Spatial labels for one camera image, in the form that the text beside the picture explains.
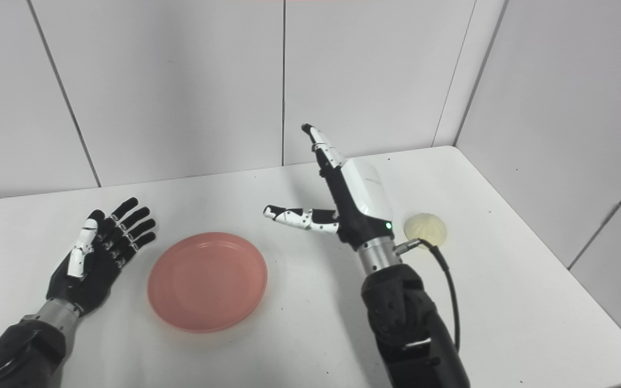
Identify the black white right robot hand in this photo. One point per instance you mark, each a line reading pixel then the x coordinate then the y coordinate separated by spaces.
pixel 361 205

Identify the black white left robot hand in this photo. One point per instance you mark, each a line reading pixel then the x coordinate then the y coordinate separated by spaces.
pixel 87 280

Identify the cream steamed bun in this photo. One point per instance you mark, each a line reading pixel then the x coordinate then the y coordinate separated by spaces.
pixel 428 229

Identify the pink round plate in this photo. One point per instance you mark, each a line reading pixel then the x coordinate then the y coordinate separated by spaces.
pixel 208 283

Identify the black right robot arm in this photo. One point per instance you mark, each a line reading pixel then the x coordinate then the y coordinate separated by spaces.
pixel 407 323

